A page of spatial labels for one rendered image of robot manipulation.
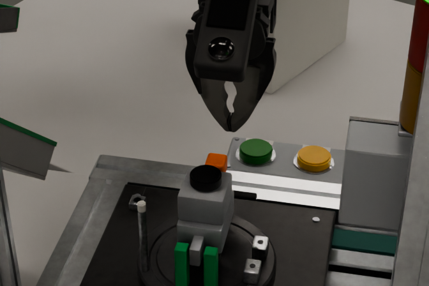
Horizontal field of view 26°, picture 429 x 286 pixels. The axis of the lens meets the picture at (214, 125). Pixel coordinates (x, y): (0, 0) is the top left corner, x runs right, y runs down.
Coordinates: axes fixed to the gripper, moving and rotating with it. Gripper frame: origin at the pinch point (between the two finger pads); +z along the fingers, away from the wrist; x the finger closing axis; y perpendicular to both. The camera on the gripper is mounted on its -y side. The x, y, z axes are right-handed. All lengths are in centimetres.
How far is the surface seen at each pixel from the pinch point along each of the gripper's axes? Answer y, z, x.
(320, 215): -0.6, 10.2, -10.3
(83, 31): 52, 21, 35
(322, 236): -4.0, 10.2, -10.9
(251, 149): 9.5, 9.9, -0.9
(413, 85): -24.9, -22.6, -17.1
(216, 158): -6.6, -0.4, 0.1
